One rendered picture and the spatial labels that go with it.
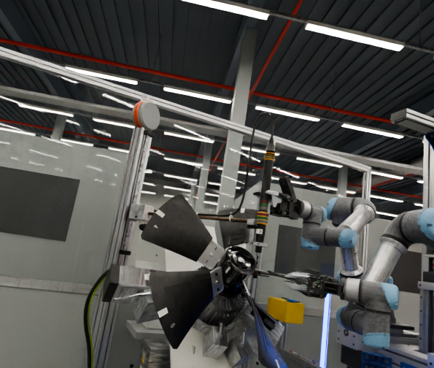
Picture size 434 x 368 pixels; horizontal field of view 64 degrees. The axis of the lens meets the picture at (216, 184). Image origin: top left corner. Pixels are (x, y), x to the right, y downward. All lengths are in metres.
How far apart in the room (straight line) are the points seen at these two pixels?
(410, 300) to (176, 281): 4.67
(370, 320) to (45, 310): 1.38
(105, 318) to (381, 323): 1.14
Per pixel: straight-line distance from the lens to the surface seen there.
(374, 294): 1.22
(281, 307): 1.72
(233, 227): 1.44
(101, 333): 1.75
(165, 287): 1.07
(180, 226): 1.29
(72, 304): 1.88
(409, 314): 5.53
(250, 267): 1.25
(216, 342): 1.26
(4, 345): 1.91
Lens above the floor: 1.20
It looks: 12 degrees up
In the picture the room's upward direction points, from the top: 9 degrees clockwise
